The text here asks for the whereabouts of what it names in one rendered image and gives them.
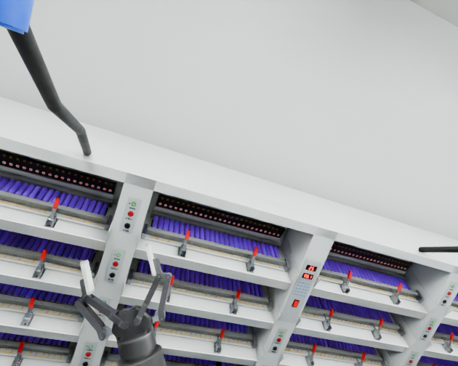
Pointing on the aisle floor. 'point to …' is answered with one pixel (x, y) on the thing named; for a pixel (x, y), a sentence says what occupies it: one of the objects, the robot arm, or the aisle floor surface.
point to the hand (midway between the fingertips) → (117, 257)
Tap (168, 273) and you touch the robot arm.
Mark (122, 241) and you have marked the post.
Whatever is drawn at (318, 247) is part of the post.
